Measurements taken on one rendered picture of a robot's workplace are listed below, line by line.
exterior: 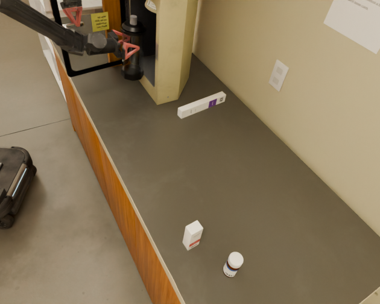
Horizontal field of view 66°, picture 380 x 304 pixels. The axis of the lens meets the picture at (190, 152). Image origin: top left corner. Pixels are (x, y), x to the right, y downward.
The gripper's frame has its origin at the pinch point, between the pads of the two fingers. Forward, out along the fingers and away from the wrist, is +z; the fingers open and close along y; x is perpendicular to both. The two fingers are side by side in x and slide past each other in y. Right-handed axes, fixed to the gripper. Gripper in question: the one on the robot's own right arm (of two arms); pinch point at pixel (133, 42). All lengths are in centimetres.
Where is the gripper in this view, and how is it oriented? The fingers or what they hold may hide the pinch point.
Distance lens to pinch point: 135.5
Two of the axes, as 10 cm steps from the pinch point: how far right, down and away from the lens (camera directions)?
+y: -5.3, -6.7, 5.2
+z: 8.3, -2.9, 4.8
